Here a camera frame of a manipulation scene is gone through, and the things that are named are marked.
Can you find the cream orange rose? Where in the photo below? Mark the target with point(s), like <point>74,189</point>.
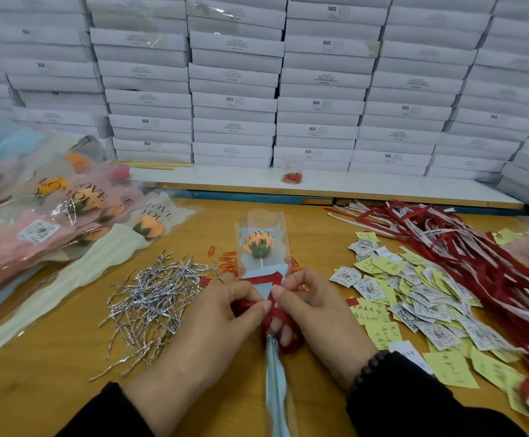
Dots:
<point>64,277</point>

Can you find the pile of silver twist ties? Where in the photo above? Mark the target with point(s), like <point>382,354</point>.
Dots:
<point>151,305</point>

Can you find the pile of yellow white tags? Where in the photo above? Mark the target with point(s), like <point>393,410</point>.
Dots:
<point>419,314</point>

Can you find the person's left forearm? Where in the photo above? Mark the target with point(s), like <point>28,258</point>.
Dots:
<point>101,418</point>

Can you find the pile of flowers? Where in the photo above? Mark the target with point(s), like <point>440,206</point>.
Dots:
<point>28,236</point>

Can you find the long white board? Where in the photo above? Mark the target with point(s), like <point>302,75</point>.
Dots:
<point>392,186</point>

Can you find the person's right hand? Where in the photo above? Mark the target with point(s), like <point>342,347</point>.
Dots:
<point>324,323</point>

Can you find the wall of stacked white boxes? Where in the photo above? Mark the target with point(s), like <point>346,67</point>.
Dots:
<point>246,77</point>

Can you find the person's right forearm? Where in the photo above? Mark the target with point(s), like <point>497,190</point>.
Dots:
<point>428,409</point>

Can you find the single red ribbon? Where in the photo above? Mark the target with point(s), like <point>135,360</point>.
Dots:
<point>266,334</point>

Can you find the person's left hand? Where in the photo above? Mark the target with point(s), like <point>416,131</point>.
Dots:
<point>205,346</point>

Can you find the pile of orange paper clips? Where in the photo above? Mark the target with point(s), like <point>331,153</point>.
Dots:
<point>228,264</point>

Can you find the small bag of red clips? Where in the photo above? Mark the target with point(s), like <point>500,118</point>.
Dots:
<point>292,178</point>

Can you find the pile of red ribbons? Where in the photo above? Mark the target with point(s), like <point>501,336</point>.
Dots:
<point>465,245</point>

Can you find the blue orange rose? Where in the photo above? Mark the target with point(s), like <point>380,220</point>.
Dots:
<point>263,241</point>

